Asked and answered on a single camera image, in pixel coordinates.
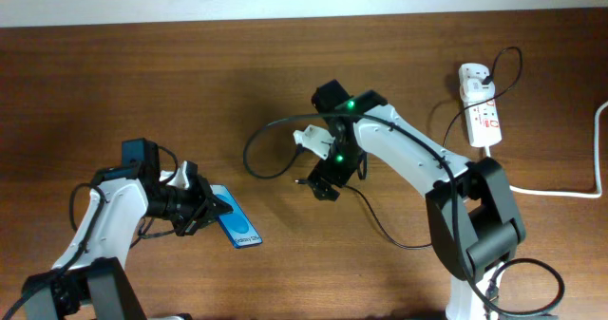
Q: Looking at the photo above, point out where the blue Samsung Galaxy smartphone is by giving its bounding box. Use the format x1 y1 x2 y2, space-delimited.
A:
211 184 263 249

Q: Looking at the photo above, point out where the black USB charging cable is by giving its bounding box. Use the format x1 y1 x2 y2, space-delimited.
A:
294 47 523 251

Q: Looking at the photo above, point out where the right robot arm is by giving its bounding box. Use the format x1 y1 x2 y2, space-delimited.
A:
296 81 526 319

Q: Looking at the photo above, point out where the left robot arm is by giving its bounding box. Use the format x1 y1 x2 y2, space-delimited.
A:
16 138 233 319

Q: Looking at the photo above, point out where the white USB charger plug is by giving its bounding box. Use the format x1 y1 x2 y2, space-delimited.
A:
458 63 495 104

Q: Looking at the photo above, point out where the white power strip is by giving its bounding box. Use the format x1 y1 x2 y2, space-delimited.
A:
457 63 504 149

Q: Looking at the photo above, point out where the white power strip cord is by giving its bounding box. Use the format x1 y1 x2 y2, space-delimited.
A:
483 100 608 199

